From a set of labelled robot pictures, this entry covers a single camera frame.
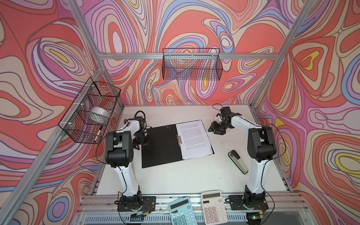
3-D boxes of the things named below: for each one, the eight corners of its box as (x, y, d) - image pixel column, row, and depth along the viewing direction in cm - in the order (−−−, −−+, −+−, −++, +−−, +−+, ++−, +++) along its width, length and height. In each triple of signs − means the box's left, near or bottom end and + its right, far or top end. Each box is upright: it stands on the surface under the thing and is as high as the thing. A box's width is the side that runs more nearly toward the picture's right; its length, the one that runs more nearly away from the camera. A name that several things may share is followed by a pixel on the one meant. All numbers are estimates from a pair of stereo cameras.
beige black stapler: (244, 175, 85) (247, 172, 81) (227, 154, 94) (230, 151, 89) (248, 172, 86) (251, 169, 82) (231, 152, 95) (234, 148, 90)
